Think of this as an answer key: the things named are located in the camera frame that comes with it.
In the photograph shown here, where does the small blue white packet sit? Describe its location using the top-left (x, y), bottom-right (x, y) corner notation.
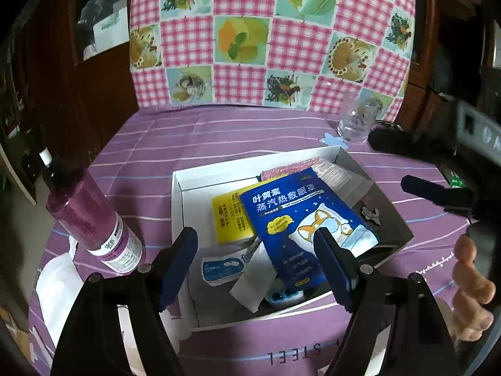
top-left (201, 243), bottom-right (261, 287)

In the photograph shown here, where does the blue eye mask packet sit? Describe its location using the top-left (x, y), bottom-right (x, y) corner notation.
top-left (240, 168), bottom-right (380, 288)

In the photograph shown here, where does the dark small packet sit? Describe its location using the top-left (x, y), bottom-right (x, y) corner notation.
top-left (440, 164), bottom-right (466, 189)

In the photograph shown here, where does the purple pump bottle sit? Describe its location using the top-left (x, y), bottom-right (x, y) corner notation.
top-left (37, 147), bottom-right (146, 273)

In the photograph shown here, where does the white cardboard box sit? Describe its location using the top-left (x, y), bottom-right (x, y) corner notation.
top-left (171, 145), bottom-right (415, 329)

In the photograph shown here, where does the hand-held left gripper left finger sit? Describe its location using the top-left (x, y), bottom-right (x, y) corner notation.
top-left (50, 226), bottom-right (199, 376)

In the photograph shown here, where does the brown wooden cabinet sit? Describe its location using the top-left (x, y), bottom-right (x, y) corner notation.
top-left (407, 0), bottom-right (501, 126)

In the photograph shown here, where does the pink glittery sponge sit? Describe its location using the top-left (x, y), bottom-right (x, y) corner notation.
top-left (260, 156), bottom-right (325, 183)

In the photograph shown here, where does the purple striped tablecloth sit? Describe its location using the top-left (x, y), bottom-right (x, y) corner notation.
top-left (27, 104), bottom-right (501, 376)

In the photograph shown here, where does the pink checked printed cushion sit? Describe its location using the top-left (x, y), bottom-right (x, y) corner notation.
top-left (129, 0), bottom-right (416, 122)

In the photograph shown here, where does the person's right hand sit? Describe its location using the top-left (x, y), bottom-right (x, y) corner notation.
top-left (454, 233), bottom-right (496, 341)

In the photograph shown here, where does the dark wooden cabinet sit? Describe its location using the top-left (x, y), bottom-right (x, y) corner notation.
top-left (0, 0), bottom-right (137, 204)

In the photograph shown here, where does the yellow packet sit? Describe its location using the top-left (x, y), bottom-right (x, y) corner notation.
top-left (211, 186), bottom-right (261, 245)

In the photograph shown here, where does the clear drinking glass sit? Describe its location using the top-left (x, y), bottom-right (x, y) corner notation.
top-left (337, 98), bottom-right (382, 144)

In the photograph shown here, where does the black and white plush dog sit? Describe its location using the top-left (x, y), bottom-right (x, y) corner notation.
top-left (262, 278), bottom-right (310, 306)

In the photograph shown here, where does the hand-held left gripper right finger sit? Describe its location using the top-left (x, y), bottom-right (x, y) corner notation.
top-left (313, 227), bottom-right (460, 376)

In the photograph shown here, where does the white carton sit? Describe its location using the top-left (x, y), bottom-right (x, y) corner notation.
top-left (92, 10), bottom-right (130, 53)

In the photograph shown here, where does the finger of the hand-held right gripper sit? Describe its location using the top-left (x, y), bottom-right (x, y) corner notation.
top-left (401, 175), bottom-right (476, 214)
top-left (368, 125), bottom-right (458, 163)

